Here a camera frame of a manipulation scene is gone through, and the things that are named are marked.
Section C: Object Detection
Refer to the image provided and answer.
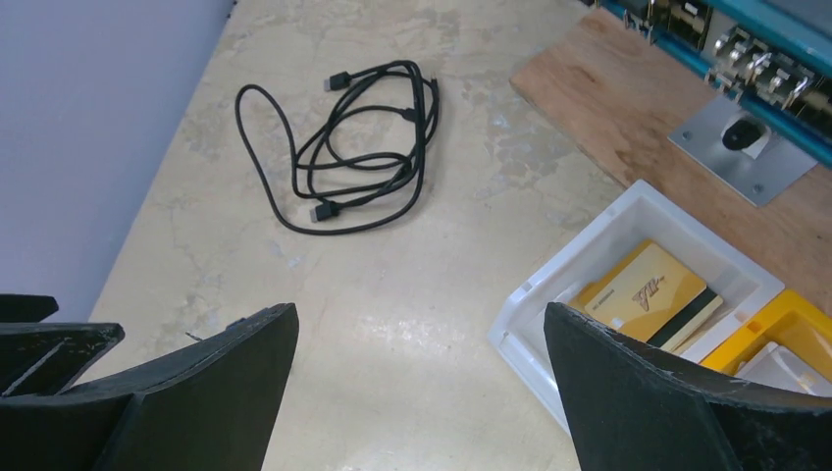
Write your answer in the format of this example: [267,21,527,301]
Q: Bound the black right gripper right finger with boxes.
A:
[544,302,831,470]

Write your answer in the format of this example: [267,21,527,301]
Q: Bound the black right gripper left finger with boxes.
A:
[1,304,299,470]

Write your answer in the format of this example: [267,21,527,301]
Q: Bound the gold cards stack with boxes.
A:
[569,239,723,353]

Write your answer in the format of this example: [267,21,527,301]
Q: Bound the white cards in yellow bin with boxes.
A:
[735,341,831,397]

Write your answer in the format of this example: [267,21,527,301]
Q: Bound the yellow plastic bin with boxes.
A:
[700,289,831,382]

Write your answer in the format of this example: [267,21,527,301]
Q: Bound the white plastic bin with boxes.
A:
[488,180,785,430]

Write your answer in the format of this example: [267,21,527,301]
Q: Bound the wooden board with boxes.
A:
[510,10,831,311]

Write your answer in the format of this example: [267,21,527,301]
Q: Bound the metal stand bracket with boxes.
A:
[669,96,817,207]

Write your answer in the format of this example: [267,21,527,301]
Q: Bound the black coiled cable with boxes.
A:
[234,59,441,236]

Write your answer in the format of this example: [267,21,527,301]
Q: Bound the blue network switch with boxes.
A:
[592,0,831,167]

